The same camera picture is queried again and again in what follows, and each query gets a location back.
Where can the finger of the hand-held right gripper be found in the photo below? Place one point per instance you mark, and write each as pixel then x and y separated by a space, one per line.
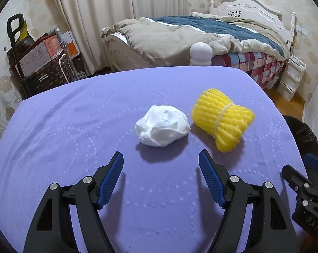
pixel 293 176
pixel 315 162

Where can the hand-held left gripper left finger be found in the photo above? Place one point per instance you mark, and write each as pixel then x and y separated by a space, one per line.
pixel 110 181

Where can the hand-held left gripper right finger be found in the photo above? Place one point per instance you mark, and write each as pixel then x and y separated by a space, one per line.
pixel 211 179

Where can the black trash bin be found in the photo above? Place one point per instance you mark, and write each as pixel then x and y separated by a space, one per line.
pixel 303 134

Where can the white tissue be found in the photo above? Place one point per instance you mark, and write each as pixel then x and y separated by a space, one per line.
pixel 161 126

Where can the yellow foam fruit net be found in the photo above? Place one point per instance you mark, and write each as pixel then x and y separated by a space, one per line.
pixel 222 118

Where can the white plastic drawer unit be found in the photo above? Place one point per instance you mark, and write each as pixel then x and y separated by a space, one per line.
pixel 290 79

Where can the plaid bed sheet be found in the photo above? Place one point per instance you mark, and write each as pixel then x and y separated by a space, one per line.
pixel 253 66

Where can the brown patterned bag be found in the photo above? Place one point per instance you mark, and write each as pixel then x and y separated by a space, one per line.
pixel 51 76

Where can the orange and white box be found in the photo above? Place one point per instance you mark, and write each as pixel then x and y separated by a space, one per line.
pixel 70 44

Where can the beige and blue duvet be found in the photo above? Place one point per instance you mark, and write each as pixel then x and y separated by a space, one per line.
pixel 174 37

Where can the cardboard box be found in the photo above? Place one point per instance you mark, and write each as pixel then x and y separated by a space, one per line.
pixel 35 55

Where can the black hand trolley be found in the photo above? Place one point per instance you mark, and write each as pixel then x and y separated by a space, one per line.
pixel 13 44

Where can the white headboard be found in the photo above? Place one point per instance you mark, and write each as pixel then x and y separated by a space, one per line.
pixel 248 5

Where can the cream curtain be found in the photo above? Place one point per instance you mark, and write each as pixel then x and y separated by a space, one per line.
pixel 109 10

